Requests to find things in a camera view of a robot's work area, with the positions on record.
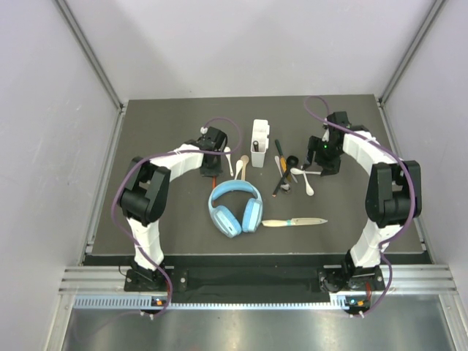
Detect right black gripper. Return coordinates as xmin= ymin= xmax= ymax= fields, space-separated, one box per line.
xmin=303 ymin=136 xmax=344 ymax=177

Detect small white spoon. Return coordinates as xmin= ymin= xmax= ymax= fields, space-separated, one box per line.
xmin=224 ymin=146 xmax=234 ymax=177

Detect beige wooden spoon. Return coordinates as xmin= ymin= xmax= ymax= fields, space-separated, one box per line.
xmin=241 ymin=155 xmax=249 ymax=181

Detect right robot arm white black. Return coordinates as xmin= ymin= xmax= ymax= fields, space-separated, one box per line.
xmin=304 ymin=111 xmax=422 ymax=293

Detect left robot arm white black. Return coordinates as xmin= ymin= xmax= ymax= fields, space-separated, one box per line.
xmin=118 ymin=127 xmax=227 ymax=292

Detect black ladle spoon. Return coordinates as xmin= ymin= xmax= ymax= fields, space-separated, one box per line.
xmin=286 ymin=156 xmax=298 ymax=169

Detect white spoon horizontal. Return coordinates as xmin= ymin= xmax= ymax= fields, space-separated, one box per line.
xmin=290 ymin=167 xmax=321 ymax=176

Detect white spoon vertical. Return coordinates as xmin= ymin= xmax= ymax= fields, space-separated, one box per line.
xmin=301 ymin=166 xmax=314 ymax=197

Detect small silver spoon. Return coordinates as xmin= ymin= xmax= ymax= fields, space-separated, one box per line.
xmin=281 ymin=184 xmax=291 ymax=193

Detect blue over-ear headphones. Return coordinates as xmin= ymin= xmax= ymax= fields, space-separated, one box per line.
xmin=208 ymin=180 xmax=264 ymax=238

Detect white compartment utensil container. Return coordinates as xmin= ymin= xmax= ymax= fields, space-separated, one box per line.
xmin=250 ymin=119 xmax=270 ymax=168

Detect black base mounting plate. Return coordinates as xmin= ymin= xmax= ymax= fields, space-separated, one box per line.
xmin=124 ymin=265 xmax=383 ymax=299

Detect knife with beige handle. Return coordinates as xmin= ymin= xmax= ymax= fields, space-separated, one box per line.
xmin=262 ymin=218 xmax=328 ymax=227

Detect aluminium frame rail front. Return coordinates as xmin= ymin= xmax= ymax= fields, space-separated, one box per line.
xmin=58 ymin=265 xmax=457 ymax=311

